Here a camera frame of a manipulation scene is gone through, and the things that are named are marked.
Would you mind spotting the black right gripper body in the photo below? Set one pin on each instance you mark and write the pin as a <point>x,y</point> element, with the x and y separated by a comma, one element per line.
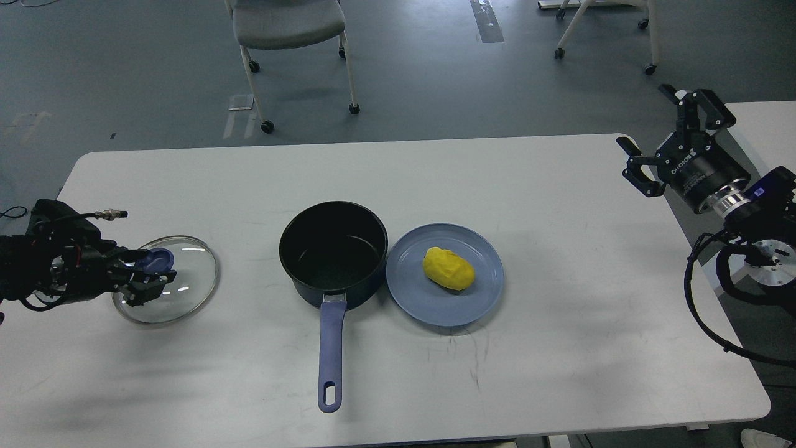
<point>696,167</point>

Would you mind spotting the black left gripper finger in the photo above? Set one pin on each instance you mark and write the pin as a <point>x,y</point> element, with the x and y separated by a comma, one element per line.
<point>145,287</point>
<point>138,256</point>

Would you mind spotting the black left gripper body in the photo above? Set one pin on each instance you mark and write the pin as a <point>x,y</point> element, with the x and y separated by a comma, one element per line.
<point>84,271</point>

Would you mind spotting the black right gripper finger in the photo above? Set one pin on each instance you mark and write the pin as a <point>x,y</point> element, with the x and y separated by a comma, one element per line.
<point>634,173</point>
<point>700,115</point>

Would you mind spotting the glass lid with blue knob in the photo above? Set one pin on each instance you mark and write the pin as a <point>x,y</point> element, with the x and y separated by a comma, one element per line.
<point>198,273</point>

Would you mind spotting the yellow potato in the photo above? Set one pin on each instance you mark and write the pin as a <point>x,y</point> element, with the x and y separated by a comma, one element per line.
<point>448,269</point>

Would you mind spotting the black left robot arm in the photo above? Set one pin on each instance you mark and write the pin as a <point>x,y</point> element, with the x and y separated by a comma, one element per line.
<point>26,258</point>

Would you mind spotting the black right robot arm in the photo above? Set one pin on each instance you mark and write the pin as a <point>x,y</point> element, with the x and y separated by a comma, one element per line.
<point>755,264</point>

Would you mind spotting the white side table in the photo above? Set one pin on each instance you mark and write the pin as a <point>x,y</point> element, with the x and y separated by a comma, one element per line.
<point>765,133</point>

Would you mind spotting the white chair base with casters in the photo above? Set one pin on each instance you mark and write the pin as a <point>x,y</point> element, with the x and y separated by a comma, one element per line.
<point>586,27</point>

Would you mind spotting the blue plate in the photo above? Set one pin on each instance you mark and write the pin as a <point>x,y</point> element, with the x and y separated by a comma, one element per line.
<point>429,303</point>

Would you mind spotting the grey office chair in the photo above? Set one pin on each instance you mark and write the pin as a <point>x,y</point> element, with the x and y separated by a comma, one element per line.
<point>279,25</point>

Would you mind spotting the white shoe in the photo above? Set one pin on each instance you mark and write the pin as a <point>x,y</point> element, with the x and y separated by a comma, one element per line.
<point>761,439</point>

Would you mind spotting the dark blue saucepan with handle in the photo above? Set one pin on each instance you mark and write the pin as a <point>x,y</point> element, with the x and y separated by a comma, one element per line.
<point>335,253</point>

